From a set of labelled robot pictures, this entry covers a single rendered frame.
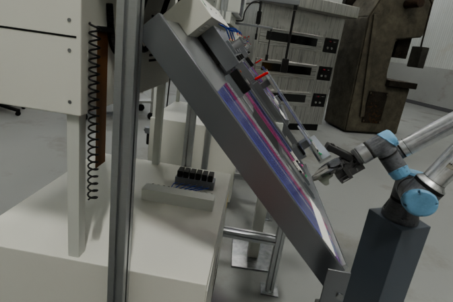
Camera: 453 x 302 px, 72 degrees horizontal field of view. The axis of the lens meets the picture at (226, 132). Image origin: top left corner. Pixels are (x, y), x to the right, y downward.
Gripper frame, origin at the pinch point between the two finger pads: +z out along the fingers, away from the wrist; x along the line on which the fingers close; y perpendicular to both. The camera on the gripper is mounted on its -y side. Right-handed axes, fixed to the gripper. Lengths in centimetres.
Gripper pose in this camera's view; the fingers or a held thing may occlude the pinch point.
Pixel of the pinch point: (312, 177)
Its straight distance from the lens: 136.1
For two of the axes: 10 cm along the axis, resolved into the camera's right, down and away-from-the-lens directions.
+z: -8.1, 5.4, 2.3
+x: 1.0, -2.7, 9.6
